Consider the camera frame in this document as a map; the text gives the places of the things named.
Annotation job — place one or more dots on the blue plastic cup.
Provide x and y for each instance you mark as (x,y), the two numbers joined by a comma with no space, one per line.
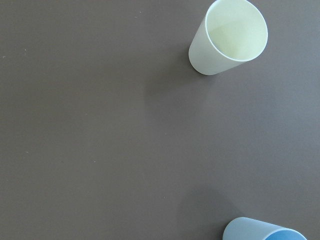
(244,228)

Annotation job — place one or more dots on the cream plastic cup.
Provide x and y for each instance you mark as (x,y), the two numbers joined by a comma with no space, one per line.
(232,32)

